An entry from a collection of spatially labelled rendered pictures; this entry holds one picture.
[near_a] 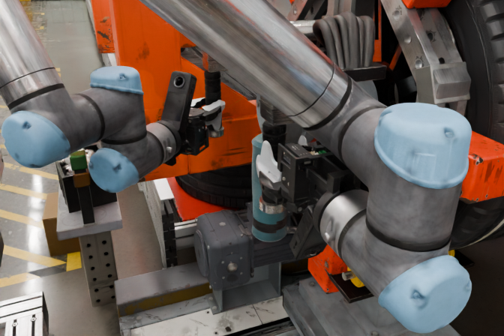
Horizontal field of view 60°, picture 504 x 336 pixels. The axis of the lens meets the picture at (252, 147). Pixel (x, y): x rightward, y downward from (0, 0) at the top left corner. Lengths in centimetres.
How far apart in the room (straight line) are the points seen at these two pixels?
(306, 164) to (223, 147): 80
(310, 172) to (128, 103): 30
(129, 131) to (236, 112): 66
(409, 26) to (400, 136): 37
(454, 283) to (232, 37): 28
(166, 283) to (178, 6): 124
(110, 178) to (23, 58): 22
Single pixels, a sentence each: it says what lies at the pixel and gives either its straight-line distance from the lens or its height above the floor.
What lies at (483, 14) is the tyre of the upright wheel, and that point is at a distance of 73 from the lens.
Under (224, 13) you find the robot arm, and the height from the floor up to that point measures 108.
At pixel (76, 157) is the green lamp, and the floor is 66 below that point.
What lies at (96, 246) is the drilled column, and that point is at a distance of 157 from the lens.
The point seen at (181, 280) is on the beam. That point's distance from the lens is 155.
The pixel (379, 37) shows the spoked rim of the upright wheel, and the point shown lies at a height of 97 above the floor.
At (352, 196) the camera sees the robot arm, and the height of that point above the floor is 89.
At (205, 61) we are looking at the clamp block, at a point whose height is 92.
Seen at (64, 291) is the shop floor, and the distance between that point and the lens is 182.
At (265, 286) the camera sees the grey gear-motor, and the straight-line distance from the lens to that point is 158.
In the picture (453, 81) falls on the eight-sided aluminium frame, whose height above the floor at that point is 96.
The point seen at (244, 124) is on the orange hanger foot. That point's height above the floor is 66.
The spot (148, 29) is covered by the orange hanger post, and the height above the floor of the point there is 95.
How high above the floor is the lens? 113
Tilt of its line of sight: 24 degrees down
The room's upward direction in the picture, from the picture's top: straight up
